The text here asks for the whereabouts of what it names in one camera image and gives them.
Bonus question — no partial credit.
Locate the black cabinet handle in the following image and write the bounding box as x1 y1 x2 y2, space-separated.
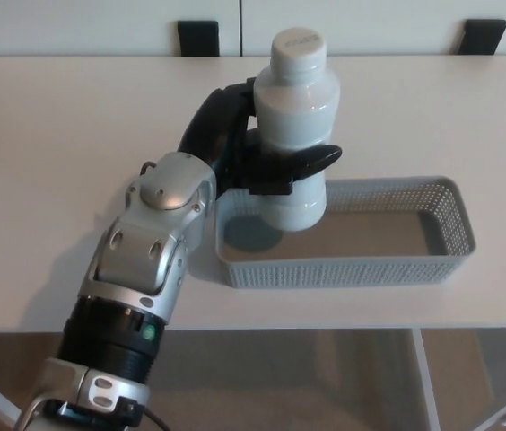
460 18 506 57
177 19 221 57

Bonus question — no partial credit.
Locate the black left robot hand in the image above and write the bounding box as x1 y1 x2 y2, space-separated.
176 76 344 199

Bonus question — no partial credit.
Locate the grey perforated plastic basket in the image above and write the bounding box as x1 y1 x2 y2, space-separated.
214 175 478 290

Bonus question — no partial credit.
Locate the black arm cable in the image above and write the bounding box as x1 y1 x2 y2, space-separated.
138 403 171 431

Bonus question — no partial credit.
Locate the white plastic bottle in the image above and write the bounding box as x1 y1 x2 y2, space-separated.
250 27 342 233

